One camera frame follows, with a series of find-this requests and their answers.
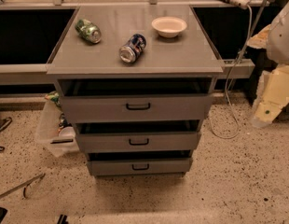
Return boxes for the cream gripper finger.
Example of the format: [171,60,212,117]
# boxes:
[251,64,289,128]

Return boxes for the grey top drawer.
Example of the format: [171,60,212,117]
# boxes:
[61,95,213,123]

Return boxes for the grey drawer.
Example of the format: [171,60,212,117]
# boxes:
[87,158,192,176]
[61,95,213,123]
[76,132,201,153]

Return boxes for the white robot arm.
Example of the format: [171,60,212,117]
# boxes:
[248,1,289,128]

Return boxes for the grey middle drawer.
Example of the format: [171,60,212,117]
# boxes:
[76,132,201,153]

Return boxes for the grey drawer cabinet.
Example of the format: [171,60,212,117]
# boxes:
[48,5,223,176]

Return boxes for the grey bottom drawer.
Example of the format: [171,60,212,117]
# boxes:
[87,158,192,176]

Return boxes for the white bowl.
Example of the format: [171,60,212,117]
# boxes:
[151,17,187,38]

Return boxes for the blue soda can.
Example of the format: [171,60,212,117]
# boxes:
[119,34,146,63]

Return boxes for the green soda can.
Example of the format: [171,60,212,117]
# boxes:
[75,19,102,44]

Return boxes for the black object bottom edge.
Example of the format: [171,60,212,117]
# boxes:
[57,215,68,224]

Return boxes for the metal rod on floor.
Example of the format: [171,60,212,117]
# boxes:
[0,173,46,200]

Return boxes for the white cable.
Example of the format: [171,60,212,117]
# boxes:
[208,3,255,140]

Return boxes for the black cable on floor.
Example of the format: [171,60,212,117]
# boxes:
[0,117,13,154]

